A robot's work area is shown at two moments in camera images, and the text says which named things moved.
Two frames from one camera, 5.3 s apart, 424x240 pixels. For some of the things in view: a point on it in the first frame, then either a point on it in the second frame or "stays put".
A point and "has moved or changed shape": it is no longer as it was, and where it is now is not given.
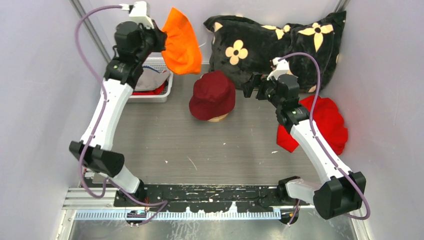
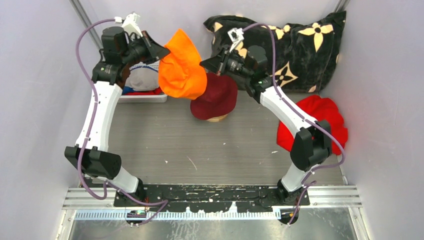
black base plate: x=205 y=197 stays put
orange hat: x=182 y=54 has moved or changed shape
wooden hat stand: x=218 y=118 stays put
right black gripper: x=255 y=81 -> x=216 y=64
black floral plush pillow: x=240 y=47 stays put
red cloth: x=329 y=121 stays put
